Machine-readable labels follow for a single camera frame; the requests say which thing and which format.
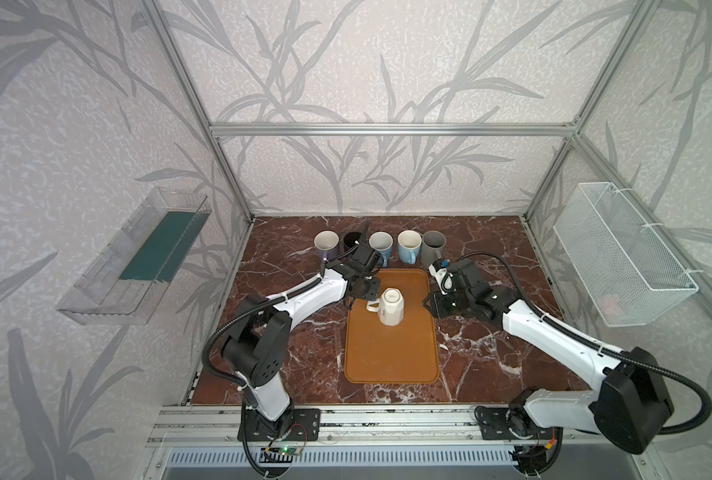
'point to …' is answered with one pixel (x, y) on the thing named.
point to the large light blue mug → (409, 244)
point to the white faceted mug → (390, 306)
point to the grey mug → (433, 241)
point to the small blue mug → (382, 242)
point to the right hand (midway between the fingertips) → (428, 292)
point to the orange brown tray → (403, 354)
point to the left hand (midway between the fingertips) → (374, 280)
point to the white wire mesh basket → (630, 274)
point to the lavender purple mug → (327, 242)
